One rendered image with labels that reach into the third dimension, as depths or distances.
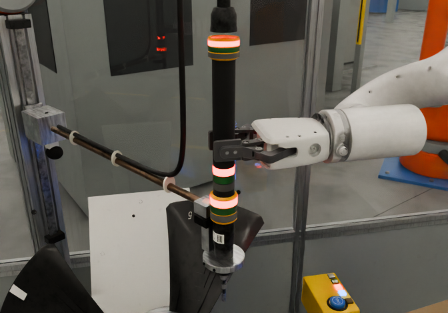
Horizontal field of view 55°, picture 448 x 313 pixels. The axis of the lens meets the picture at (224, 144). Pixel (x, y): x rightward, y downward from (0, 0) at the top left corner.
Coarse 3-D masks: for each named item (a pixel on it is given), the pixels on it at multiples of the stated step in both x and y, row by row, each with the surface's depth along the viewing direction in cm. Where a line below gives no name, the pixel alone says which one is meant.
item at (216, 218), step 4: (236, 212) 68; (212, 216) 68; (216, 216) 67; (220, 216) 67; (224, 216) 67; (228, 216) 67; (232, 216) 67; (236, 216) 68; (216, 220) 68; (220, 220) 67; (224, 220) 67; (228, 220) 67; (232, 220) 68
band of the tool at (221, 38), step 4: (212, 36) 60; (216, 36) 61; (220, 36) 61; (224, 36) 61; (228, 36) 61; (232, 36) 61; (236, 36) 60; (212, 40) 58; (216, 40) 57; (220, 40) 57; (224, 40) 57; (228, 40) 57; (232, 40) 57; (236, 40) 58; (212, 52) 58; (236, 52) 58; (216, 60) 59; (220, 60) 58; (224, 60) 58; (228, 60) 58
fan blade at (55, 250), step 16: (48, 256) 79; (32, 272) 80; (48, 272) 79; (64, 272) 79; (32, 288) 80; (48, 288) 79; (64, 288) 79; (80, 288) 78; (16, 304) 81; (32, 304) 80; (48, 304) 80; (64, 304) 79; (80, 304) 79; (96, 304) 78
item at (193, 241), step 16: (176, 208) 95; (192, 208) 93; (240, 208) 89; (176, 224) 94; (192, 224) 92; (240, 224) 87; (256, 224) 86; (176, 240) 92; (192, 240) 90; (240, 240) 86; (176, 256) 91; (192, 256) 89; (176, 272) 90; (192, 272) 87; (208, 272) 85; (176, 288) 88; (192, 288) 86; (208, 288) 84; (176, 304) 86; (192, 304) 84; (208, 304) 82
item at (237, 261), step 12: (204, 204) 70; (204, 216) 70; (204, 228) 71; (204, 240) 72; (204, 252) 73; (240, 252) 73; (204, 264) 71; (216, 264) 70; (228, 264) 70; (240, 264) 70
